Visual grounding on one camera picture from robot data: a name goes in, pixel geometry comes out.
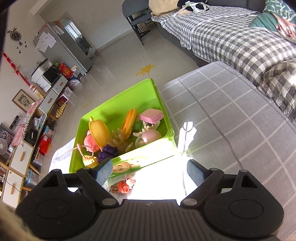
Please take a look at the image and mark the purple toy grapes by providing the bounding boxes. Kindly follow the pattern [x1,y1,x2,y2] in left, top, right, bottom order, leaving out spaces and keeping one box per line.
[97,144,118,162]

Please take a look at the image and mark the silver refrigerator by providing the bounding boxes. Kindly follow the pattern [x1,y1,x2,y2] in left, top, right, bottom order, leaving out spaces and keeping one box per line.
[34,19,96,75]

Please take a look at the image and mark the green plastic storage box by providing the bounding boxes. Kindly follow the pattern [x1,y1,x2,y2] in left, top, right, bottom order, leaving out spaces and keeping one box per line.
[69,78,178,183]

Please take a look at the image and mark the white drawer cabinet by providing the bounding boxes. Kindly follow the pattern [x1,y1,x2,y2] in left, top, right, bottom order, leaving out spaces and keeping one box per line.
[1,76,68,210]

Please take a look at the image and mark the small orange figurine toy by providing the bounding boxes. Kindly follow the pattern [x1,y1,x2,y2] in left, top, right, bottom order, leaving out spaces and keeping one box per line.
[110,175,136,194]

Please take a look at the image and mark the pink pig toy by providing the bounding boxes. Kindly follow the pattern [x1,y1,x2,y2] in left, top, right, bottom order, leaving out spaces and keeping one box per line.
[84,130,100,153]

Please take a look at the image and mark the plaid sofa cover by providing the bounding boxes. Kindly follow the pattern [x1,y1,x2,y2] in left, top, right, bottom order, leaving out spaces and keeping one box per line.
[151,4,296,121]

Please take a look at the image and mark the amber hand-shaped toy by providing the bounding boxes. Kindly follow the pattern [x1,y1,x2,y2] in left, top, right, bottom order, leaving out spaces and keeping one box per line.
[105,128,133,155]

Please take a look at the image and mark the orange ridged toy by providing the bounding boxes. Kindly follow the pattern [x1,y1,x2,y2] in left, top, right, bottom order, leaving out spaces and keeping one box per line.
[121,108,138,140]

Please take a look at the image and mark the teal patterned pillow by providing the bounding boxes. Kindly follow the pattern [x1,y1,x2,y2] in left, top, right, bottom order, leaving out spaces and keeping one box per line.
[249,0,295,43]

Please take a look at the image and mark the dark folding chair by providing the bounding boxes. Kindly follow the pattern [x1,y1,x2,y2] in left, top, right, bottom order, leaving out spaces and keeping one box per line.
[122,0,152,45]

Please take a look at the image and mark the grey grid tablecloth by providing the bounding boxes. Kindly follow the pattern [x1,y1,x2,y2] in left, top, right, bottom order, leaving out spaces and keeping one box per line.
[48,60,296,239]

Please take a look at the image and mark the yellow plastic cup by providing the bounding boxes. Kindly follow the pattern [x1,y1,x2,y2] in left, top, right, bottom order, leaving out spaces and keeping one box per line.
[88,116,111,150]

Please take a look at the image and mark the black microwave oven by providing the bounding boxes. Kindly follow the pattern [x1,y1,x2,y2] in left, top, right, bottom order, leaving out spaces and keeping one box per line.
[43,65,61,85]

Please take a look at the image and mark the pink card box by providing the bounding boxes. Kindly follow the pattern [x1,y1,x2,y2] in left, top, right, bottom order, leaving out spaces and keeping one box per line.
[138,108,164,124]

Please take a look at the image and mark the framed bear picture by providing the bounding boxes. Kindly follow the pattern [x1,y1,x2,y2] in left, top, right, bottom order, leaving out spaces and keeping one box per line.
[12,89,35,113]

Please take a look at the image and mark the dark grey sofa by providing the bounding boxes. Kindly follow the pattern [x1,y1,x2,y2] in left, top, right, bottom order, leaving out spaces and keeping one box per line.
[207,0,265,13]

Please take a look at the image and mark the beige folded blanket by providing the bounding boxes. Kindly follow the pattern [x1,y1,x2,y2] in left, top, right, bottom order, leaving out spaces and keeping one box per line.
[149,0,179,16]

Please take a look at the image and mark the black deer wall clock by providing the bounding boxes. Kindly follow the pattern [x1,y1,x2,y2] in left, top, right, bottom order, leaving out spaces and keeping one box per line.
[6,27,23,46]

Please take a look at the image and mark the small white desk fan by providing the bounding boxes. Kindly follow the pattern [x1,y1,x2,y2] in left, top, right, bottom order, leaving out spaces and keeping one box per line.
[0,138,8,155]

